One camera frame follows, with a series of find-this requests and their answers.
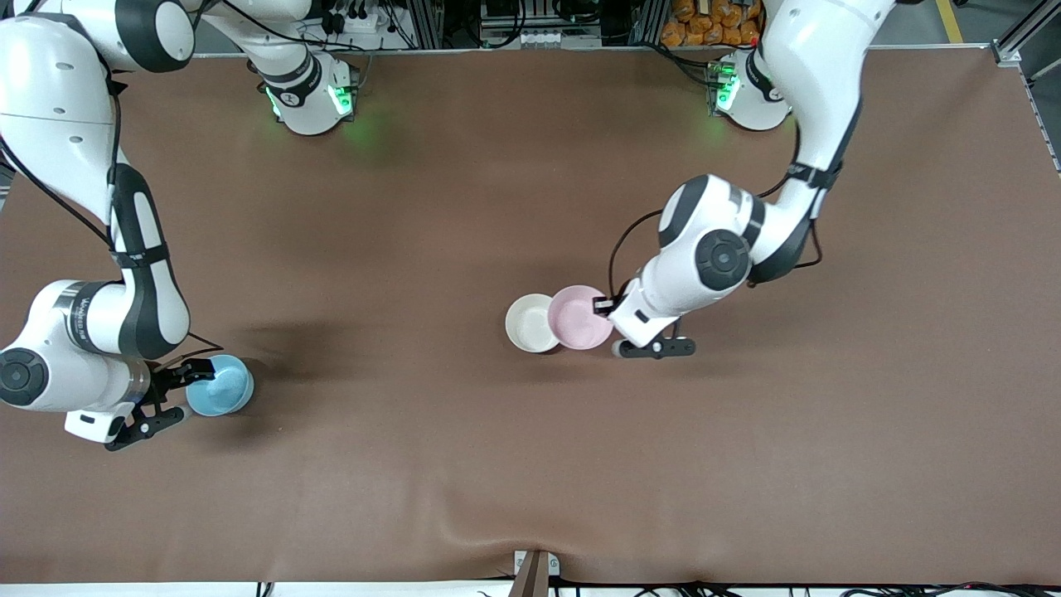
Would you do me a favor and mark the white bowl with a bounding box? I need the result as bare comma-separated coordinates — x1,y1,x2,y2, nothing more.
505,294,561,354

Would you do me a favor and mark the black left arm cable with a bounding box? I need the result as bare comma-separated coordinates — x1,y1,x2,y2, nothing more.
608,124,823,303

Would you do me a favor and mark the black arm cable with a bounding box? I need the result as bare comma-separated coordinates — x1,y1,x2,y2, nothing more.
0,0,225,353
608,124,823,303

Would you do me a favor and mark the aluminium frame post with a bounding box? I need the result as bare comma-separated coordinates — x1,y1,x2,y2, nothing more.
990,0,1061,69

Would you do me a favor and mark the white connector block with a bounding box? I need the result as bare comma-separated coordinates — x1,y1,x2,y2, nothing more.
512,30,603,50

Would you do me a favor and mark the orange packaged goods pile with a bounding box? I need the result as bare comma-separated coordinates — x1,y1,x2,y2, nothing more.
661,0,764,48

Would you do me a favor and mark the blue bowl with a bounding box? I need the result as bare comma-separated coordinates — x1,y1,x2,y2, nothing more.
185,354,255,417

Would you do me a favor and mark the white power strip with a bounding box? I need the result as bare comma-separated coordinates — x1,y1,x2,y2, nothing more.
326,7,384,36

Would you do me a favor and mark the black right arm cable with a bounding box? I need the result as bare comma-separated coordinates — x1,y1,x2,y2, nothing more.
0,0,225,353

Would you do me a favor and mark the brown table mat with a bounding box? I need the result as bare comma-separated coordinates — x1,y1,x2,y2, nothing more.
0,46,1061,586

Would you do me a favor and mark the metal clamp bracket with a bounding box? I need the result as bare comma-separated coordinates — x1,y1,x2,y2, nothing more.
513,549,561,597

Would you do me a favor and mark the pink bowl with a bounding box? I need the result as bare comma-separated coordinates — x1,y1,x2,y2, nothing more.
548,285,615,351

